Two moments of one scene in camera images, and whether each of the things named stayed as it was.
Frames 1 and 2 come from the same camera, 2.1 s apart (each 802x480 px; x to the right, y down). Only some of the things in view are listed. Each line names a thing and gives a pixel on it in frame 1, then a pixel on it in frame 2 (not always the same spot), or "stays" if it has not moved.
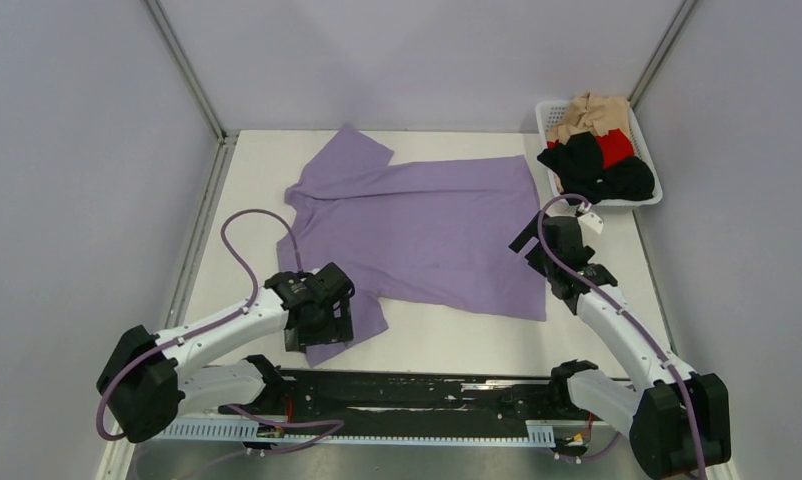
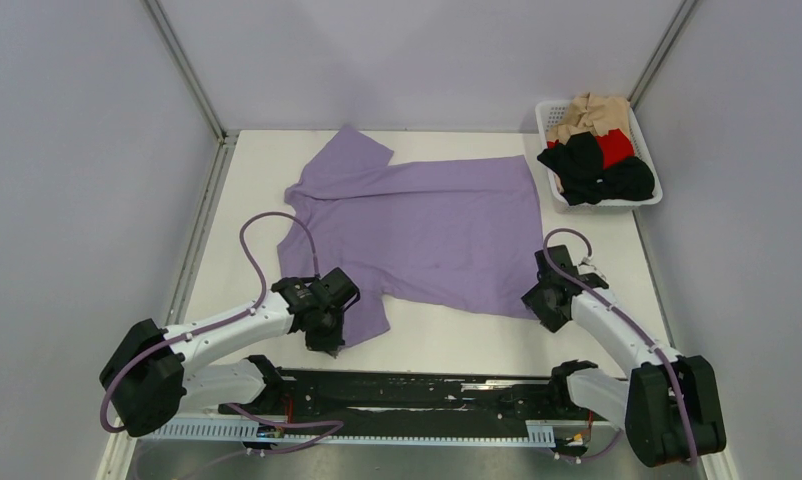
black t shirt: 577,161 stays
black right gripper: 529,232 -> 547,319
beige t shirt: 598,115 stays
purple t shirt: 441,233 stays
